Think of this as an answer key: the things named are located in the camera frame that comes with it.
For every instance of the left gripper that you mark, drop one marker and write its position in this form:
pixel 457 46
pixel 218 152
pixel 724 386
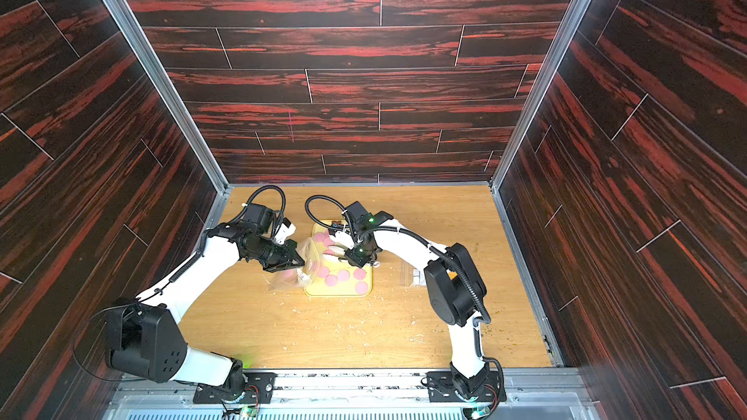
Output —
pixel 288 262

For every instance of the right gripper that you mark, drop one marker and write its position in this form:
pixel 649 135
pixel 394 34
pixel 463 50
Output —
pixel 359 252

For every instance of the yellow tray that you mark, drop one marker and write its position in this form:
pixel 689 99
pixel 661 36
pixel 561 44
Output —
pixel 336 277

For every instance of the clear resealable bag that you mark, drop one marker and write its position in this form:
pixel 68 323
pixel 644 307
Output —
pixel 311 251
pixel 410 276

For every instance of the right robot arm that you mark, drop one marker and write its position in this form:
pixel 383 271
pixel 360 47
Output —
pixel 455 288

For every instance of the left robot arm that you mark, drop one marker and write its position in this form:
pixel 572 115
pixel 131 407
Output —
pixel 143 337

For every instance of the pink round cookie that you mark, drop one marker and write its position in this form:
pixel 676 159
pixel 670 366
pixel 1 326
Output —
pixel 360 274

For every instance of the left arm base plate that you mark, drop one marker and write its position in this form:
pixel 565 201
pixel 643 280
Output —
pixel 252 387

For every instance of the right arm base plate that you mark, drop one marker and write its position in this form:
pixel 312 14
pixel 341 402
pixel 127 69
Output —
pixel 452 387

